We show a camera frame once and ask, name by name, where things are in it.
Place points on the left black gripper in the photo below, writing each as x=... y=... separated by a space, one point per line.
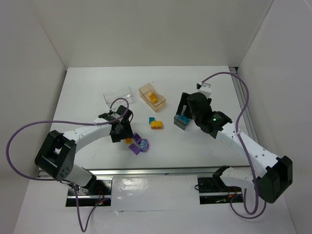
x=124 y=135

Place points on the grey translucent container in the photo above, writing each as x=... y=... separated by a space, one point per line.
x=180 y=124

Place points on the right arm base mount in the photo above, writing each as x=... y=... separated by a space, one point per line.
x=210 y=193

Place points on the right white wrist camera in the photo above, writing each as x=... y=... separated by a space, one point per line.
x=204 y=88

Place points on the orange translucent container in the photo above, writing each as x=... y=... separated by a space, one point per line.
x=145 y=91

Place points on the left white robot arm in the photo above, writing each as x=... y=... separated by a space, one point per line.
x=57 y=153

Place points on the yellow studded lego brick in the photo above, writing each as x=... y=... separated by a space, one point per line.
x=156 y=125

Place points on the purple hollow lego brick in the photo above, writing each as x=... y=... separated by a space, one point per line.
x=137 y=138

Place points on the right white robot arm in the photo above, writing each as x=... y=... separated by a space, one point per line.
x=272 y=175

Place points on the yellow smiley lego brick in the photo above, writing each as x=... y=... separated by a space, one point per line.
x=153 y=98

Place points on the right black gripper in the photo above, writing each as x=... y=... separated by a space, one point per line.
x=184 y=107

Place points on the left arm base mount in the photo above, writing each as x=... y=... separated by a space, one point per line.
x=100 y=193

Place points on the clear plastic container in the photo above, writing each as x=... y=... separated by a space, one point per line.
x=115 y=98

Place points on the aluminium side rail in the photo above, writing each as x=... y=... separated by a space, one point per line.
x=246 y=123

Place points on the small orange lego brick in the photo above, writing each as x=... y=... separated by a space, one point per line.
x=128 y=141

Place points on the purple studded lego brick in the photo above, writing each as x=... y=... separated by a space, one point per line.
x=135 y=149

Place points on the small teal lego brick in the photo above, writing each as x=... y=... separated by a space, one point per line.
x=151 y=119

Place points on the purple oval flower lego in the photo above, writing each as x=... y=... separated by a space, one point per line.
x=144 y=145

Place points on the aluminium front rail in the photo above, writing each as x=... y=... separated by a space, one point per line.
x=155 y=171

